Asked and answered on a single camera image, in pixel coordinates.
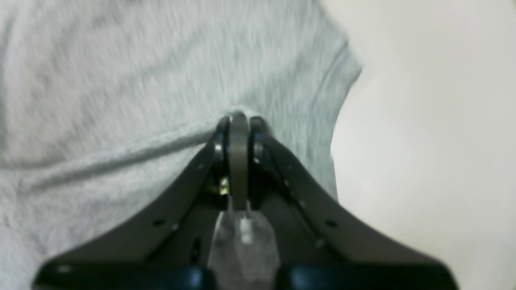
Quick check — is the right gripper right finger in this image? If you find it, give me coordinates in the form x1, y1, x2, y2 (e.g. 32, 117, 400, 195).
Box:
249, 117, 458, 290

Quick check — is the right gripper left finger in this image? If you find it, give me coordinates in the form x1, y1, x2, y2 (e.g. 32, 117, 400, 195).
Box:
32, 117, 230, 290

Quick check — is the grey T-shirt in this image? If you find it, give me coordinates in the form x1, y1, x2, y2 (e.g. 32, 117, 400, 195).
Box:
1, 0, 361, 290

